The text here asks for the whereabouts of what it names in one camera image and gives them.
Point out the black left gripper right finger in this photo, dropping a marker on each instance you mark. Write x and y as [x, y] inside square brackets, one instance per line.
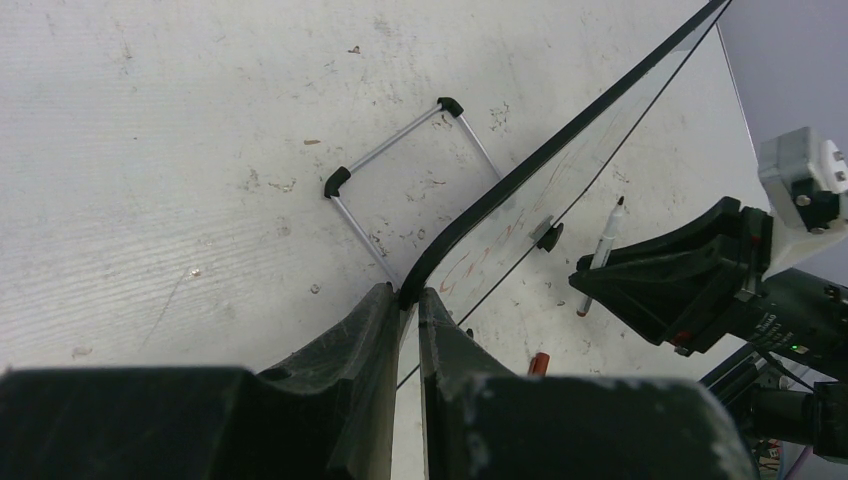
[483, 421]

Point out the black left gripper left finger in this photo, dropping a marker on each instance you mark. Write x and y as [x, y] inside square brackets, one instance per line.
[324, 412]

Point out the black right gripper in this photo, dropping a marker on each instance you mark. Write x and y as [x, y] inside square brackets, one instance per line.
[706, 280]

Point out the red marker cap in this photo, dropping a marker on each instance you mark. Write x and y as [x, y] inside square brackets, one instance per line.
[539, 364]

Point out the white marker pen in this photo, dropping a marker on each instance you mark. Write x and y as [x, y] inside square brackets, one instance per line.
[608, 236]

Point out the black framed whiteboard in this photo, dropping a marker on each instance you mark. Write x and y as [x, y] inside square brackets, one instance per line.
[472, 256]

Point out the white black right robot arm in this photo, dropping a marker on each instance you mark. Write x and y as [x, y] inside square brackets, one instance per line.
[773, 397]

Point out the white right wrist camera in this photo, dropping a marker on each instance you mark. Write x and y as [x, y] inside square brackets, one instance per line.
[804, 176]

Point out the metal wire whiteboard stand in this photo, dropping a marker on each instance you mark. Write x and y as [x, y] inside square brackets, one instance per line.
[398, 197]

